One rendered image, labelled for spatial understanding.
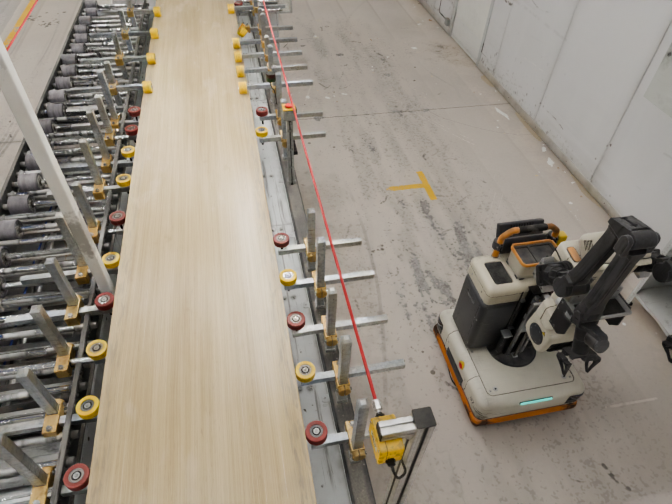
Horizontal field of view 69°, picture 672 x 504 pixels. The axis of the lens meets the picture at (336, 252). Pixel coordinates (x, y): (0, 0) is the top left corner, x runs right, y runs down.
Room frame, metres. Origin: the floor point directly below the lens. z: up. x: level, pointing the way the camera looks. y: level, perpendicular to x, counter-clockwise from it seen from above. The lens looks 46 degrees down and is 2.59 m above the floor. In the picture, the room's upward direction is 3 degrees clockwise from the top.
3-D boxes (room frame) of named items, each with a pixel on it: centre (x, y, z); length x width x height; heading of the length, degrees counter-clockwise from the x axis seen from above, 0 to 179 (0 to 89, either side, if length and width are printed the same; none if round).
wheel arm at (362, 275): (1.52, 0.02, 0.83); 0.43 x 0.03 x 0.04; 104
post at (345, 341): (0.98, -0.05, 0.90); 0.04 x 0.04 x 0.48; 14
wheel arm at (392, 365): (1.03, -0.09, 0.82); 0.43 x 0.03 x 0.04; 104
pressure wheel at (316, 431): (0.74, 0.04, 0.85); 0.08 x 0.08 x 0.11
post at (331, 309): (1.23, 0.01, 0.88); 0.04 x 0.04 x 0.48; 14
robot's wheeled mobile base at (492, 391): (1.57, -1.01, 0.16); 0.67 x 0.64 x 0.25; 14
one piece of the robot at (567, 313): (1.29, -1.08, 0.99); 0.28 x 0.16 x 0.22; 104
